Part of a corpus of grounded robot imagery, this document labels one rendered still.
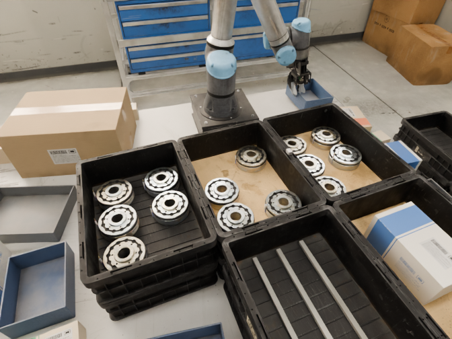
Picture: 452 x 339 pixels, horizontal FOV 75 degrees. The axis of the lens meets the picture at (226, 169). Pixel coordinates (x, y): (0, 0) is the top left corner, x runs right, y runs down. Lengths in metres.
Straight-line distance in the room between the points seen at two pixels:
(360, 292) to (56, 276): 0.82
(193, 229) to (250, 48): 2.31
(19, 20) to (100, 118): 2.59
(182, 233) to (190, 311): 0.20
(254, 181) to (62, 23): 2.98
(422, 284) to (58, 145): 1.15
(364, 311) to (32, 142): 1.12
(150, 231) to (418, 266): 0.65
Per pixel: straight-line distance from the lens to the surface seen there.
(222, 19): 1.26
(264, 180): 0.96
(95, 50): 3.67
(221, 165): 1.00
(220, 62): 1.19
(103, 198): 0.93
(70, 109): 1.28
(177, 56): 2.78
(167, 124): 1.43
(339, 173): 1.04
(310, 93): 1.68
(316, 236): 0.86
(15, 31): 3.74
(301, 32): 1.35
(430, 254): 0.83
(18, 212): 1.24
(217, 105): 1.25
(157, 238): 0.84
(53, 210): 1.19
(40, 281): 1.04
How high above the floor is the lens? 1.52
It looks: 44 degrees down
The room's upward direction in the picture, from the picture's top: straight up
